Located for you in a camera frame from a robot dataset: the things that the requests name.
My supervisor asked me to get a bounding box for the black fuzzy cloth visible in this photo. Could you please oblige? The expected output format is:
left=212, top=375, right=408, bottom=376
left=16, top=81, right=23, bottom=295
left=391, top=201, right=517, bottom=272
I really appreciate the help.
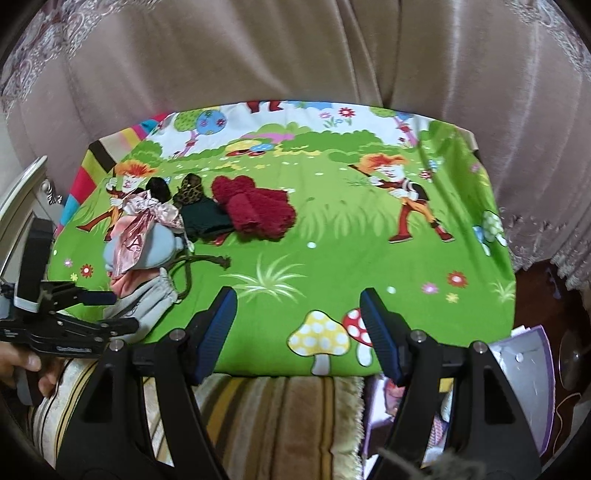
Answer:
left=147, top=175, right=175, bottom=204

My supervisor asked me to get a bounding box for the light blue towel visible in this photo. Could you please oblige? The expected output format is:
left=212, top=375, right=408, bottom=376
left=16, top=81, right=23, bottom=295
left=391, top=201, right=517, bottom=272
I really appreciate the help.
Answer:
left=102, top=226, right=182, bottom=273

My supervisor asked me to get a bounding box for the white carved cabinet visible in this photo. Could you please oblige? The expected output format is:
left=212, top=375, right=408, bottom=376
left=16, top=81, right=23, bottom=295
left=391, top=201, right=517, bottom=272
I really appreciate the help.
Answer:
left=0, top=156, right=63, bottom=278

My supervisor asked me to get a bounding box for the clear round stand base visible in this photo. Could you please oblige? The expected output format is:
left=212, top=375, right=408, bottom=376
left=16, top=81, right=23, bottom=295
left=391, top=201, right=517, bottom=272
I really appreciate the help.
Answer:
left=558, top=330, right=591, bottom=389

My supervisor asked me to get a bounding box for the cartoon printed green blanket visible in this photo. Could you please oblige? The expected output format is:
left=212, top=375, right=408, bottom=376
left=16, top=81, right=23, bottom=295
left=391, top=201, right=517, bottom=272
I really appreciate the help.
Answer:
left=48, top=99, right=518, bottom=377

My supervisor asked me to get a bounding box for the person's left hand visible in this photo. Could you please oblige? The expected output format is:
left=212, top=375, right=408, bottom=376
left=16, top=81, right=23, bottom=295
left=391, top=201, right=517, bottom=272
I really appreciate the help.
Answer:
left=0, top=351, right=62, bottom=398

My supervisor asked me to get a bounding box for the grey drawstring pouch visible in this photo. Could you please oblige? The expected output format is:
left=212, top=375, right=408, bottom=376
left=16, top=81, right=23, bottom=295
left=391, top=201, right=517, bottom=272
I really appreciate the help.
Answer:
left=102, top=268, right=182, bottom=344

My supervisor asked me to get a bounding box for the purple storage box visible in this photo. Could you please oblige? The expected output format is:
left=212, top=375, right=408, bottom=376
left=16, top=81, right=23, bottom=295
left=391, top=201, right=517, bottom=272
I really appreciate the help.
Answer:
left=360, top=325, right=555, bottom=462

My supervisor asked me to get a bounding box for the leopard print cloth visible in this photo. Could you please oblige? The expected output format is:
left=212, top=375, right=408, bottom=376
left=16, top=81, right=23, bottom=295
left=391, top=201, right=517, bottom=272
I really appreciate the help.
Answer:
left=173, top=173, right=214, bottom=207

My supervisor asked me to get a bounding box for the salmon pink plush cloth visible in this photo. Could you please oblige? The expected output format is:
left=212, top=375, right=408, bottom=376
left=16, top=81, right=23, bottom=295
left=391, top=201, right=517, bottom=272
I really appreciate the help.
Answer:
left=111, top=268, right=163, bottom=298

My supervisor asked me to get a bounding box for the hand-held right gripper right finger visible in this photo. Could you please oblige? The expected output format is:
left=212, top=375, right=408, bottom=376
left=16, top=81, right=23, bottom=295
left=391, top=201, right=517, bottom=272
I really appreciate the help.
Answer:
left=359, top=287, right=543, bottom=480

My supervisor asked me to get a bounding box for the dark red knitted cloth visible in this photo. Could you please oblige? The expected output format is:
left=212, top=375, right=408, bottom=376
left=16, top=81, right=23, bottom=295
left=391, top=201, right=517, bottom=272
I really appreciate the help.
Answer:
left=211, top=174, right=297, bottom=243

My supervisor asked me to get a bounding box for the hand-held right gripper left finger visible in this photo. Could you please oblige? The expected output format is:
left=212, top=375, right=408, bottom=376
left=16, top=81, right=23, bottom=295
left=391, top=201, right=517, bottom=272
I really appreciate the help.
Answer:
left=55, top=286, right=238, bottom=480

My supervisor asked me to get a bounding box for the embroidered lace curtain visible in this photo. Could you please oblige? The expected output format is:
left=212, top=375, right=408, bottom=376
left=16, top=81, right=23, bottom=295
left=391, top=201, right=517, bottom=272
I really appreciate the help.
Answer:
left=0, top=0, right=93, bottom=116
left=501, top=0, right=591, bottom=291

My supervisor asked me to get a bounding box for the striped velvet cushion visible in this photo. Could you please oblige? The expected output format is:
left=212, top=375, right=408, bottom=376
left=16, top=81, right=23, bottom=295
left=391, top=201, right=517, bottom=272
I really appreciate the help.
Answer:
left=28, top=355, right=370, bottom=480

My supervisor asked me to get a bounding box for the pink satin cloth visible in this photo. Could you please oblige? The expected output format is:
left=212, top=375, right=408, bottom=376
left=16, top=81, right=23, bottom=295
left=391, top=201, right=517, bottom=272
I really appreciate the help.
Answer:
left=111, top=191, right=185, bottom=278

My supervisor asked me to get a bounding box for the dark green knitted cloth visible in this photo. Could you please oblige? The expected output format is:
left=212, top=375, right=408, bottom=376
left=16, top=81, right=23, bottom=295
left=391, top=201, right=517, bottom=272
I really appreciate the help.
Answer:
left=178, top=196, right=236, bottom=244

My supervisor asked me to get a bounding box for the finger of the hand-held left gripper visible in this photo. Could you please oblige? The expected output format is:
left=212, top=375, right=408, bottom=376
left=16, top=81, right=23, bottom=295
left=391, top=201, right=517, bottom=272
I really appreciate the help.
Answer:
left=99, top=316, right=140, bottom=343
left=41, top=281, right=117, bottom=309

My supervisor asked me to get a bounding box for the beige satin curtain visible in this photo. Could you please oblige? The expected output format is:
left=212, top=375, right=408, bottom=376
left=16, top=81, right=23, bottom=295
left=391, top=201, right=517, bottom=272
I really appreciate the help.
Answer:
left=0, top=0, right=591, bottom=208

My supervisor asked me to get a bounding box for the olive green cord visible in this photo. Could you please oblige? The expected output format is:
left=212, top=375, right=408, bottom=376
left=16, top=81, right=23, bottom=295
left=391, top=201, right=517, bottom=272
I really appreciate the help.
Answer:
left=164, top=240, right=232, bottom=303

